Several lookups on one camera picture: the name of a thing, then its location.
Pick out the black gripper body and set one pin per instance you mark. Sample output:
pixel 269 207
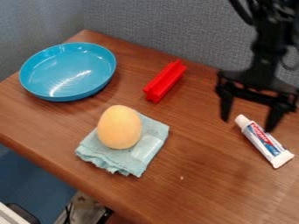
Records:
pixel 256 84

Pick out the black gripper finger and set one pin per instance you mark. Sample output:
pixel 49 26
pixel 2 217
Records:
pixel 275 115
pixel 225 104

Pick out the white toothpaste tube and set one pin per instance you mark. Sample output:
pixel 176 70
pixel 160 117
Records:
pixel 276 154

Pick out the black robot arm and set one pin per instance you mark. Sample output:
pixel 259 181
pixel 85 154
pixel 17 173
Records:
pixel 275 19

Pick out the blue plate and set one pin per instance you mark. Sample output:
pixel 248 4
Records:
pixel 68 72

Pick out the red plastic block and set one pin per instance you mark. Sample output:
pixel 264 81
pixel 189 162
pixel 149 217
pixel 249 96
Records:
pixel 158 86

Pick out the light blue folded cloth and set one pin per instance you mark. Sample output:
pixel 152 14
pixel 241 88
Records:
pixel 132 160

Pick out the orange egg-shaped sponge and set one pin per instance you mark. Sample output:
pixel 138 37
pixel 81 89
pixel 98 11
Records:
pixel 118 127

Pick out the dark object at corner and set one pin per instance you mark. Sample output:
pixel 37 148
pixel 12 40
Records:
pixel 12 214

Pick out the table leg frame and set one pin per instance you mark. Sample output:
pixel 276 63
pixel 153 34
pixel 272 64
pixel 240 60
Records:
pixel 84 211

